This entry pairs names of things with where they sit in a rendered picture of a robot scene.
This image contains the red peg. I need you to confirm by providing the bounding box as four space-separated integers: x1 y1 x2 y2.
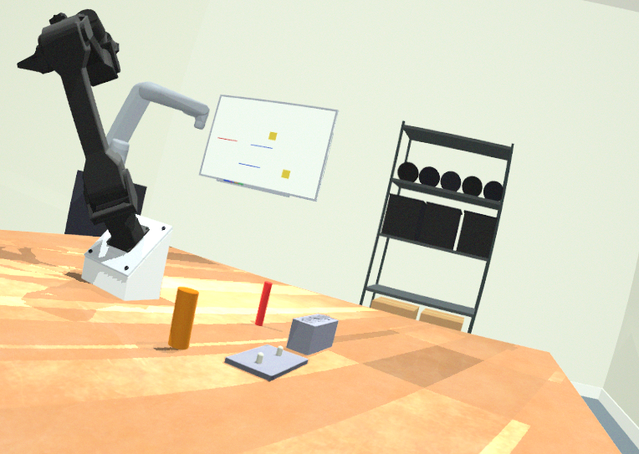
255 282 272 326

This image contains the orange cylinder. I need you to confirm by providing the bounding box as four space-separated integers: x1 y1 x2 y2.
168 287 199 350

